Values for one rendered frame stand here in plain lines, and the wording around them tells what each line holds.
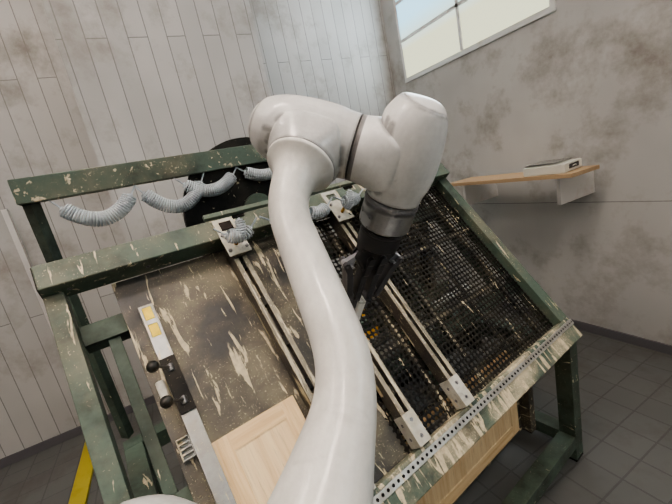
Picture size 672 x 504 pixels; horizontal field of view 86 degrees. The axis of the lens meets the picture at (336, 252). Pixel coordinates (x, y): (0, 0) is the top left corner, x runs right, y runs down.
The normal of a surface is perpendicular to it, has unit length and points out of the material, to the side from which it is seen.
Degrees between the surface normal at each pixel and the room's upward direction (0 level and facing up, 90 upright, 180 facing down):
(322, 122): 59
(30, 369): 90
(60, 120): 90
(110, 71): 90
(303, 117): 54
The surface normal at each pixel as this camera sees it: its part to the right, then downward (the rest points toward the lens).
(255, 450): 0.33, -0.55
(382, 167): -0.28, 0.54
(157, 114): 0.46, 0.11
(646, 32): -0.86, 0.29
